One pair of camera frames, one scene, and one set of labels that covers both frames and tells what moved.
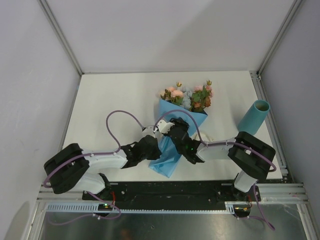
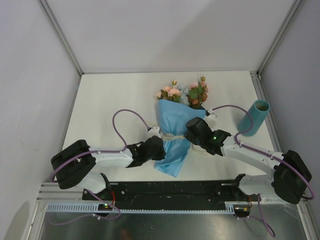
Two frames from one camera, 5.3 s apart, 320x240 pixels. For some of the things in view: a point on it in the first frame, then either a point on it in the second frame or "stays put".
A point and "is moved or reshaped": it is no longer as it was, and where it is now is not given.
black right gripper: x=179 y=122 to x=189 y=137
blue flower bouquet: x=195 y=100 is moved or reshaped
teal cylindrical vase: x=251 y=120 stays put
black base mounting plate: x=174 y=191 stays put
